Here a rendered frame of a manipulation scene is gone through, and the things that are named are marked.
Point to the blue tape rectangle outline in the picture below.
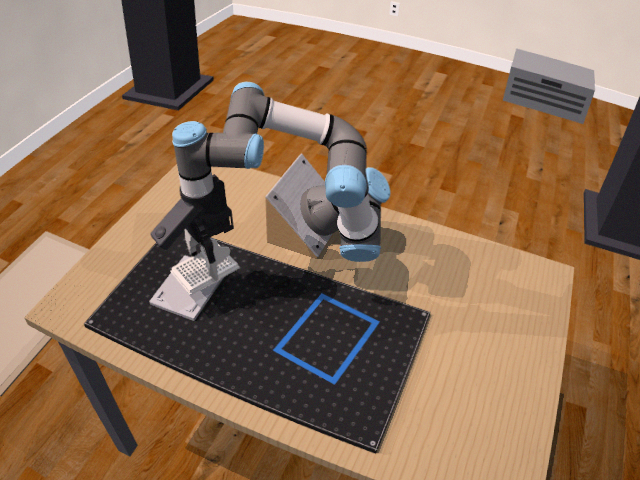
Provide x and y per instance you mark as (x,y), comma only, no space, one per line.
(351,356)

